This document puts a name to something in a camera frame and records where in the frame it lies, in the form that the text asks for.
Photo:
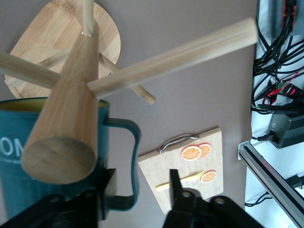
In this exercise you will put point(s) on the toy orange slice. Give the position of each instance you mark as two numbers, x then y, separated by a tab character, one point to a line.
206	150
190	153
208	176

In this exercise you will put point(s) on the black power supply box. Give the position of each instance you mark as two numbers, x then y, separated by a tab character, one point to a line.
292	128

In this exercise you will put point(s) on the yellow plastic fork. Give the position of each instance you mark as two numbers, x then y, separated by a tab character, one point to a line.
164	187

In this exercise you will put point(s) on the teal mug with yellow inside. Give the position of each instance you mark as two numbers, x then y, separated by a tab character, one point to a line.
14	123

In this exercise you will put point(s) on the grey electronics box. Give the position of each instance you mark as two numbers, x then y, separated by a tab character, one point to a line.
278	21

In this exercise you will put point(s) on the wooden mug tree rack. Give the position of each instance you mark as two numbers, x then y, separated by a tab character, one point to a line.
71	95

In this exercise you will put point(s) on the bamboo cutting board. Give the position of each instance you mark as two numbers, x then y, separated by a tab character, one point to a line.
213	190

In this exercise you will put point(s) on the small black block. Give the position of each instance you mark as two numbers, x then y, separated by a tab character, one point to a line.
295	181

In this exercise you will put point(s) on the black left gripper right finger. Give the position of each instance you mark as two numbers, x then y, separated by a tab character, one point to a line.
202	213

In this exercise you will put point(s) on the aluminium table edge rail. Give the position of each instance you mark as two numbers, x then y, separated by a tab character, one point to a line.
261	164

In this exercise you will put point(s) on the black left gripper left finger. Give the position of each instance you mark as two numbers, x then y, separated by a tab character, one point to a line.
59	211

